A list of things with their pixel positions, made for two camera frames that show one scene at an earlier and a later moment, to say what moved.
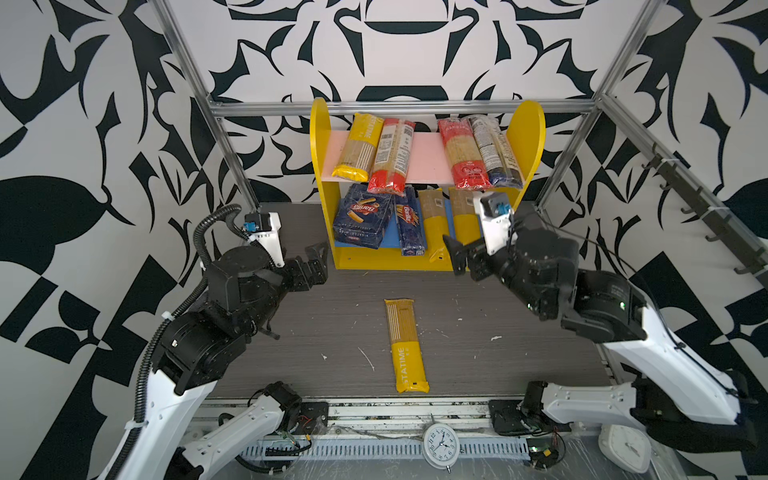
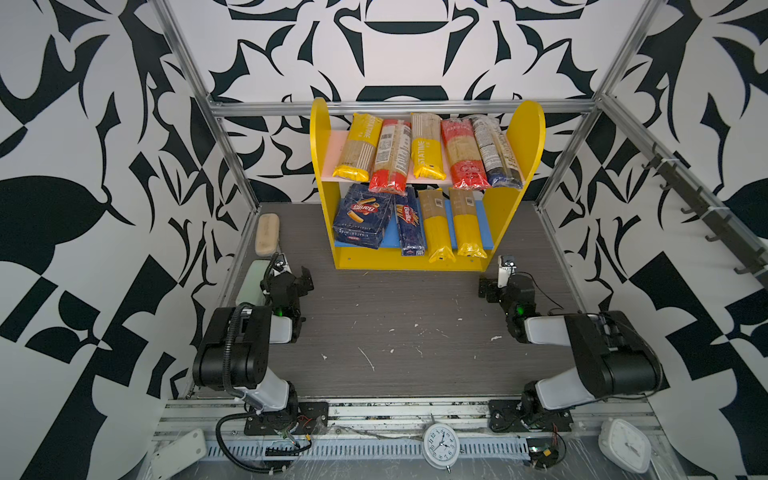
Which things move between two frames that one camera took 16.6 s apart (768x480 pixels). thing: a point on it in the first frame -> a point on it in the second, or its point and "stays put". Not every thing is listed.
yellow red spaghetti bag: x=392 y=158 stays put
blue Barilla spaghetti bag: x=410 y=223 stays put
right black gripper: x=463 y=257 -> x=494 y=289
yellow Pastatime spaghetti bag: x=409 y=366 -> x=426 y=135
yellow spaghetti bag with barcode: x=466 y=223 stays put
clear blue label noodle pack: x=499 y=156 stays put
